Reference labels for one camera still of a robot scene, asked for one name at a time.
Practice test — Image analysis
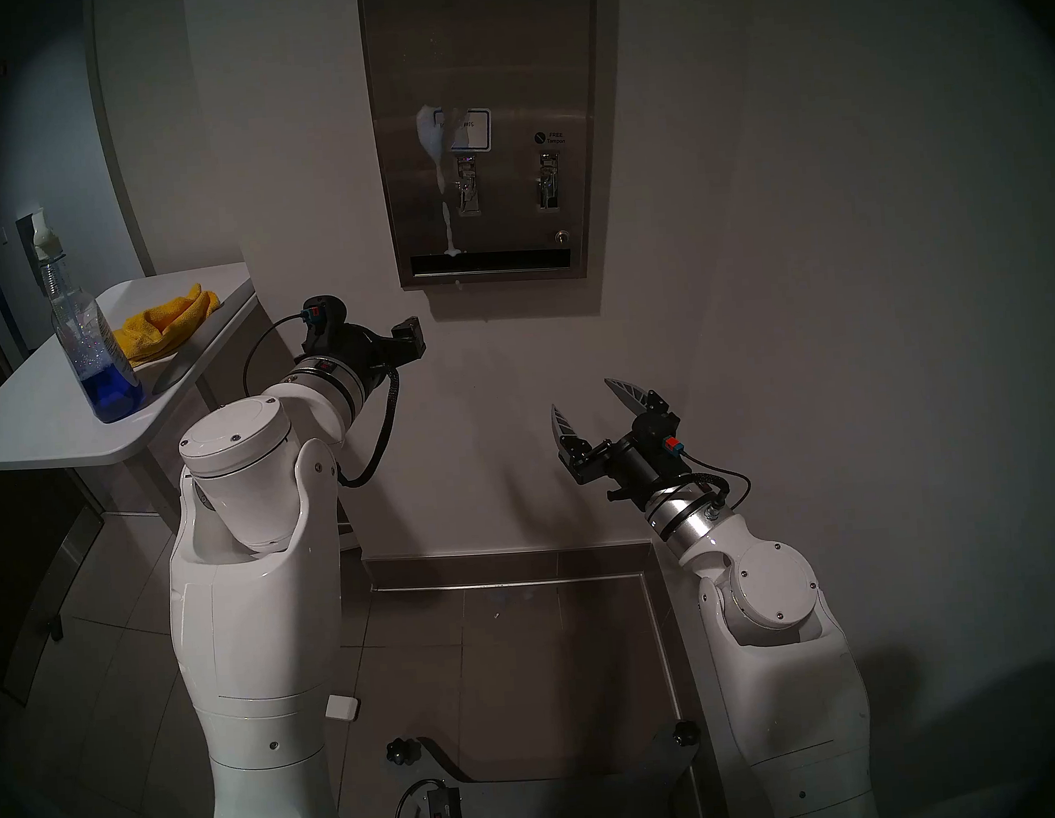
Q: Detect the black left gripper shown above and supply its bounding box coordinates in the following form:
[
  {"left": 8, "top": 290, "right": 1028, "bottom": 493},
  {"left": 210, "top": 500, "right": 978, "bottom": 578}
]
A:
[{"left": 302, "top": 314, "right": 428, "bottom": 388}]

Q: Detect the steel robot base plate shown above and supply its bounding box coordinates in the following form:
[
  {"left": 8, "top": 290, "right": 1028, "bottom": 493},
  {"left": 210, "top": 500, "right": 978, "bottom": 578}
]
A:
[{"left": 420, "top": 720, "right": 705, "bottom": 818}]

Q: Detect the thin black camera cable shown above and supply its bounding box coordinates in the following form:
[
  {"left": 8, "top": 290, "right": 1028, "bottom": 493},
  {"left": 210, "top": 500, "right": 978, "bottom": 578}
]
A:
[
  {"left": 679, "top": 454, "right": 753, "bottom": 515},
  {"left": 239, "top": 313, "right": 313, "bottom": 399}
]

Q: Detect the thick braided black cable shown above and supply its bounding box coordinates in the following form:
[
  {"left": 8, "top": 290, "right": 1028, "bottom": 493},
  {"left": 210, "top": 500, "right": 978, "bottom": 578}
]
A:
[
  {"left": 327, "top": 366, "right": 408, "bottom": 490},
  {"left": 676, "top": 473, "right": 734, "bottom": 516}
]

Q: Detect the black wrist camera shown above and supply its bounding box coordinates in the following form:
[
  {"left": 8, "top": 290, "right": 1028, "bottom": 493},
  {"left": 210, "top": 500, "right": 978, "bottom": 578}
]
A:
[
  {"left": 298, "top": 293, "right": 346, "bottom": 344},
  {"left": 651, "top": 434, "right": 689, "bottom": 482}
]

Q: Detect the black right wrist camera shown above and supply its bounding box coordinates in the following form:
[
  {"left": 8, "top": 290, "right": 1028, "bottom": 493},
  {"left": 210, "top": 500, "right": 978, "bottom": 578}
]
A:
[{"left": 651, "top": 434, "right": 689, "bottom": 482}]

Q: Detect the white folding table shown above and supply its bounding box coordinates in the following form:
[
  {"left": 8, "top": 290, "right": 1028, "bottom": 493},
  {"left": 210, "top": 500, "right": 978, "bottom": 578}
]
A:
[{"left": 0, "top": 255, "right": 363, "bottom": 746}]

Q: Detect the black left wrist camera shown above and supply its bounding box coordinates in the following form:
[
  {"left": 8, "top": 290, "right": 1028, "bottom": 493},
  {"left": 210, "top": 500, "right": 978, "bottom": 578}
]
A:
[{"left": 298, "top": 293, "right": 346, "bottom": 344}]

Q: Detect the clear spray bottle blue liquid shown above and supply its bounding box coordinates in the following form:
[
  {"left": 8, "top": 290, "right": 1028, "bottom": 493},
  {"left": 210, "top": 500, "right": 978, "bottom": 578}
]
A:
[{"left": 28, "top": 202, "right": 147, "bottom": 429}]

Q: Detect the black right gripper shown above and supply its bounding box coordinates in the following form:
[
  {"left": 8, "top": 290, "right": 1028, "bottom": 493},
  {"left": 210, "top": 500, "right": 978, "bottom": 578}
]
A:
[{"left": 548, "top": 371, "right": 690, "bottom": 514}]

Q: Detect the yellow microfiber cloth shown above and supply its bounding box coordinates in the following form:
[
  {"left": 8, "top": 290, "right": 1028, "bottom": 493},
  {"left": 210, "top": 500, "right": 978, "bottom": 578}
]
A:
[{"left": 110, "top": 281, "right": 225, "bottom": 369}]

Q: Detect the stainless steel wall dispenser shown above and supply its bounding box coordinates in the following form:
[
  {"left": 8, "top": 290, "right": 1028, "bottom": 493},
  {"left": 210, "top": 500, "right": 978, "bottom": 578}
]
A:
[{"left": 358, "top": 0, "right": 620, "bottom": 293}]

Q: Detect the white blue-edged dispenser label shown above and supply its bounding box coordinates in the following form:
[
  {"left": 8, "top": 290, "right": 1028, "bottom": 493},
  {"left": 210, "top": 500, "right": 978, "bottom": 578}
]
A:
[{"left": 439, "top": 107, "right": 494, "bottom": 157}]

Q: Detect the metal dispenser handle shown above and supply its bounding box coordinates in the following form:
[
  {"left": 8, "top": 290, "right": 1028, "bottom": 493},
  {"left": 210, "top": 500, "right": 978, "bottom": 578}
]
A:
[
  {"left": 535, "top": 149, "right": 565, "bottom": 210},
  {"left": 451, "top": 153, "right": 485, "bottom": 218}
]

